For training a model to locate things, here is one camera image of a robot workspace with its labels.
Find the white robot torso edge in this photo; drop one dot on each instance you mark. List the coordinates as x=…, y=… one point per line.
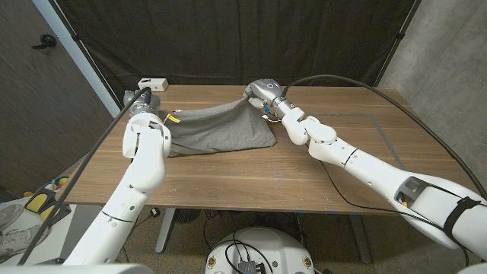
x=76, y=269

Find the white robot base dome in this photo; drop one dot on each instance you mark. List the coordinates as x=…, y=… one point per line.
x=262, y=247

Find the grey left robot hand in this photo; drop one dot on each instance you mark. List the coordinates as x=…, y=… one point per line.
x=142, y=102

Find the black backdrop curtain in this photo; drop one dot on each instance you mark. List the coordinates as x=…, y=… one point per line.
x=243, y=38

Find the dark wooden door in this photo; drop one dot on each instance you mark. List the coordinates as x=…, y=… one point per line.
x=23, y=83

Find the grey sneaker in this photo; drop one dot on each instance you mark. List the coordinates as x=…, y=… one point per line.
x=9, y=215
x=19, y=239

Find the round black floor fan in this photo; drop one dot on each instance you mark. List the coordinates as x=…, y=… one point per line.
x=187, y=215

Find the black box on base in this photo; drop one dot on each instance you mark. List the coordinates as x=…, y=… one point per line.
x=251, y=267

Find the grey table leg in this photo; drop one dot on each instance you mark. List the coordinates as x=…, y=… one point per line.
x=361, y=239

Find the white door frame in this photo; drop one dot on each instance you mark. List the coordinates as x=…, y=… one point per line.
x=78, y=57

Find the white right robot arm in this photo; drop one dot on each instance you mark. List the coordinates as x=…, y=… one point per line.
x=361, y=163

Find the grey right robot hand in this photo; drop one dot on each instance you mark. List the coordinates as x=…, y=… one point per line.
x=266, y=93

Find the white table leg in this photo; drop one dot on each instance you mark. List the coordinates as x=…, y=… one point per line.
x=165, y=230

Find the small black plug adapter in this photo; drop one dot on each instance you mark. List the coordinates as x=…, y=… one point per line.
x=155, y=212

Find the white power strip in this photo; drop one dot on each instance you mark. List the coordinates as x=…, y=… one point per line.
x=156, y=83

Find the yellow and black pedal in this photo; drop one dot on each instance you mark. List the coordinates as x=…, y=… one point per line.
x=38, y=201

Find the black backdrop stand pole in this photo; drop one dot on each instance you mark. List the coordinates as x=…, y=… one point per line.
x=400, y=36
x=78, y=39

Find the grey shorts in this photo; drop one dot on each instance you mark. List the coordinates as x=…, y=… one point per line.
x=220, y=129

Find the colourful toy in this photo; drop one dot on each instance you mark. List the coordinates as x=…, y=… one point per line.
x=61, y=181

